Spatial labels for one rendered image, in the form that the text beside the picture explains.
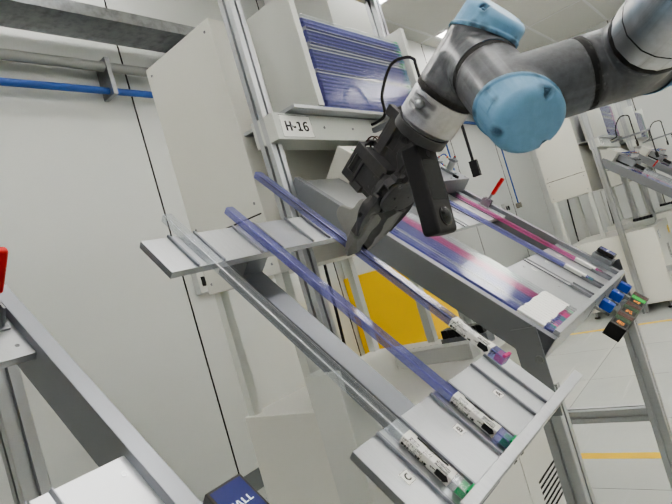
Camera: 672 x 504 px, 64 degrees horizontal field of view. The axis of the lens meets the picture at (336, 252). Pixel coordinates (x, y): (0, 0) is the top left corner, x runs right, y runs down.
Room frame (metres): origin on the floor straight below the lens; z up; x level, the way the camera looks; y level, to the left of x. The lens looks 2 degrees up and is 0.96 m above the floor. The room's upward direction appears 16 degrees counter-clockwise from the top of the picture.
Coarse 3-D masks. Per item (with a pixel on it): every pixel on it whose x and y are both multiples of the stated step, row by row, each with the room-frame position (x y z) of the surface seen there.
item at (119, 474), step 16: (112, 464) 0.52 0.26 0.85; (128, 464) 0.52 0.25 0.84; (80, 480) 0.49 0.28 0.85; (96, 480) 0.50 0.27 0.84; (112, 480) 0.50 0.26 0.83; (128, 480) 0.51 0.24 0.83; (144, 480) 0.51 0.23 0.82; (48, 496) 0.47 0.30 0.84; (64, 496) 0.47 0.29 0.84; (80, 496) 0.48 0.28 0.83; (96, 496) 0.48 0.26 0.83; (112, 496) 0.49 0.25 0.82; (128, 496) 0.49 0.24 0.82; (144, 496) 0.50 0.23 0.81
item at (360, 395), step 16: (176, 224) 0.72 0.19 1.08; (192, 240) 0.70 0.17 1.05; (208, 256) 0.68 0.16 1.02; (224, 272) 0.67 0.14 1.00; (240, 288) 0.65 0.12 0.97; (256, 304) 0.64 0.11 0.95; (272, 320) 0.63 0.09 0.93; (288, 320) 0.63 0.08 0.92; (288, 336) 0.62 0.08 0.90; (304, 336) 0.62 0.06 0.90; (304, 352) 0.61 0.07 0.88; (320, 352) 0.60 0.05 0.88; (320, 368) 0.60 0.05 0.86; (336, 368) 0.59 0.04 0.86; (352, 384) 0.58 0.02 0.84; (368, 400) 0.57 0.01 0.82; (384, 416) 0.56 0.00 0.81; (400, 432) 0.55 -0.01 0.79; (464, 480) 0.52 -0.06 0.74; (464, 496) 0.51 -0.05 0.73
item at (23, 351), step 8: (8, 320) 0.64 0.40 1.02; (0, 336) 0.62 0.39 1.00; (8, 336) 0.62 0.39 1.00; (16, 336) 0.62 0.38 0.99; (0, 344) 0.61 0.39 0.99; (8, 344) 0.61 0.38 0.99; (16, 344) 0.61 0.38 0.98; (24, 344) 0.62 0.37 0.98; (0, 352) 0.60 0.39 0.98; (8, 352) 0.60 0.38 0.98; (16, 352) 0.60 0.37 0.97; (24, 352) 0.61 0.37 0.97; (32, 352) 0.61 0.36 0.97; (0, 360) 0.59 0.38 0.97; (8, 360) 0.59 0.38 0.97; (16, 360) 0.60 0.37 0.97; (24, 360) 0.61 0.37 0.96; (0, 368) 0.59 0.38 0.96
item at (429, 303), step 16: (256, 176) 0.90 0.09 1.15; (288, 192) 0.87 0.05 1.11; (304, 208) 0.83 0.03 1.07; (320, 224) 0.81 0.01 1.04; (336, 240) 0.80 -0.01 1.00; (368, 256) 0.76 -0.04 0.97; (384, 272) 0.74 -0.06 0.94; (400, 288) 0.73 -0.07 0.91; (416, 288) 0.72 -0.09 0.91; (432, 304) 0.69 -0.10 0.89; (448, 320) 0.68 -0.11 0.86; (496, 352) 0.64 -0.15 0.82
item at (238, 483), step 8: (232, 480) 0.49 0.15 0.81; (240, 480) 0.49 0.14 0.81; (224, 488) 0.48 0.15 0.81; (232, 488) 0.48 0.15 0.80; (240, 488) 0.48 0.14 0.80; (248, 488) 0.48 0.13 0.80; (216, 496) 0.47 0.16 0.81; (224, 496) 0.47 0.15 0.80; (232, 496) 0.47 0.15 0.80; (240, 496) 0.47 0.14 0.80; (248, 496) 0.48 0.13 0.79; (256, 496) 0.48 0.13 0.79
